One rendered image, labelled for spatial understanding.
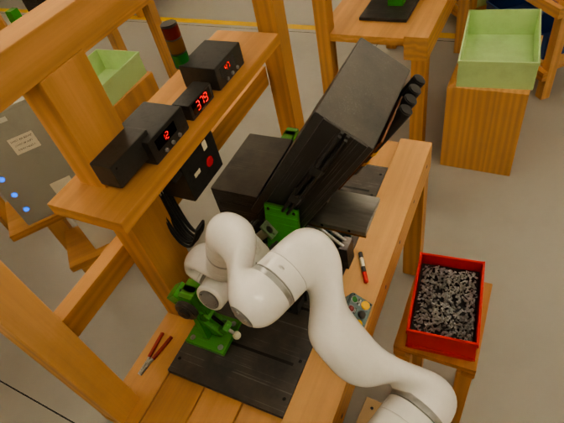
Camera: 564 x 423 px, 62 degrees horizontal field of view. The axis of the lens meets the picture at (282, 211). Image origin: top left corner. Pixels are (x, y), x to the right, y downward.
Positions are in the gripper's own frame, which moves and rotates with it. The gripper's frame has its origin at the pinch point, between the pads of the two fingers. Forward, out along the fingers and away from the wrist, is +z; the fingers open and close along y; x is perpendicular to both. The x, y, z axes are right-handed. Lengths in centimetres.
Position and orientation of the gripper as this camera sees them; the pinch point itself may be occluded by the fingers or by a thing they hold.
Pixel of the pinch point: (263, 233)
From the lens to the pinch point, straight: 147.4
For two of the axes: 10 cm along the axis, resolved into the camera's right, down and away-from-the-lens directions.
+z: 4.4, -5.1, 7.4
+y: -6.8, -7.3, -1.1
